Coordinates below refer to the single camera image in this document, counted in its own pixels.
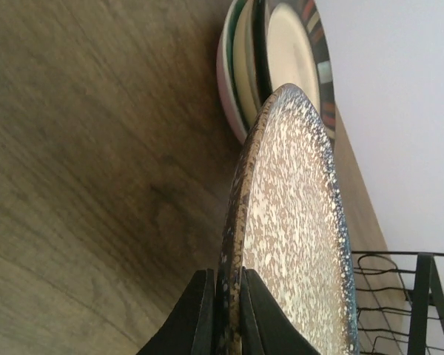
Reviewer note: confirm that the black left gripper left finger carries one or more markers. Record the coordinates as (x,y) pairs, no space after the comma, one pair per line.
(189,327)

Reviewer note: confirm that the black wire dish rack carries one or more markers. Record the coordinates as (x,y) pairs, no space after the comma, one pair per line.
(400,302)

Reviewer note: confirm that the speckled beige large plate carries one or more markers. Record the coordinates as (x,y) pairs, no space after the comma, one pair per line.
(286,221)

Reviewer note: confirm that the red teal glazed plate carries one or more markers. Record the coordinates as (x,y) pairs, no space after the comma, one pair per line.
(225,73)

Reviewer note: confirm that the dark striped rim plate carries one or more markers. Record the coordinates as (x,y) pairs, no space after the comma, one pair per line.
(290,46)

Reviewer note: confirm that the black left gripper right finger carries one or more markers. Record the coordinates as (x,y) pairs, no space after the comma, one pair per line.
(265,329)

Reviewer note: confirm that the light teal flower plate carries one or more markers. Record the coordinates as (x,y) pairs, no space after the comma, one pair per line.
(244,65)

